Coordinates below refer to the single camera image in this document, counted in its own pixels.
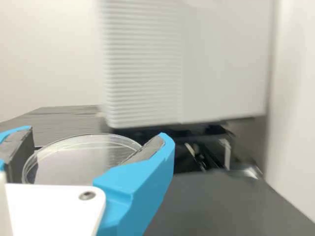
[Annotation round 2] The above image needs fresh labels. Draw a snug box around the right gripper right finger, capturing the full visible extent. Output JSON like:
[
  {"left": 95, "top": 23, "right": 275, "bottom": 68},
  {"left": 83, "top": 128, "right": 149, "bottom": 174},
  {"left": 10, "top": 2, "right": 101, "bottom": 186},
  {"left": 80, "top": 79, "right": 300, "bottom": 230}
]
[{"left": 93, "top": 132, "right": 176, "bottom": 236}]

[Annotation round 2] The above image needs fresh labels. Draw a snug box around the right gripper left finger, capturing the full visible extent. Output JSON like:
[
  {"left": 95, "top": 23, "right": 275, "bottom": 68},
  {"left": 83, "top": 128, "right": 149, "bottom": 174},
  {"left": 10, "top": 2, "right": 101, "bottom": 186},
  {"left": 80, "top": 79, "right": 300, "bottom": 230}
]
[{"left": 0, "top": 125, "right": 34, "bottom": 184}]

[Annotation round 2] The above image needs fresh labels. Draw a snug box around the petri dish lid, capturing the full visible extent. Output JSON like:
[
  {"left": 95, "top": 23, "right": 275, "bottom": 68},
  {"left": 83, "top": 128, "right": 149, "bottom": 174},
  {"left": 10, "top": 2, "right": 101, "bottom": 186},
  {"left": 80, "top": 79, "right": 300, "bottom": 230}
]
[{"left": 21, "top": 132, "right": 143, "bottom": 185}]

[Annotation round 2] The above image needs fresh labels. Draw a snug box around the black platform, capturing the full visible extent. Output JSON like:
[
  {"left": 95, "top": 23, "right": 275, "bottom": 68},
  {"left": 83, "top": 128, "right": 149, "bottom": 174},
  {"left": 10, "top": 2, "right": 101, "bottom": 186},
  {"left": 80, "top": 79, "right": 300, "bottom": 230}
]
[{"left": 0, "top": 105, "right": 263, "bottom": 178}]

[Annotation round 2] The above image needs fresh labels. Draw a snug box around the incubator door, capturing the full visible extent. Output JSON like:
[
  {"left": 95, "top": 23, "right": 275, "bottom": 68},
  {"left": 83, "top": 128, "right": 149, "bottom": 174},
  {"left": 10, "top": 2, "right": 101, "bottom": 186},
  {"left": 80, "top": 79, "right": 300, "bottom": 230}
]
[{"left": 97, "top": 0, "right": 269, "bottom": 129}]

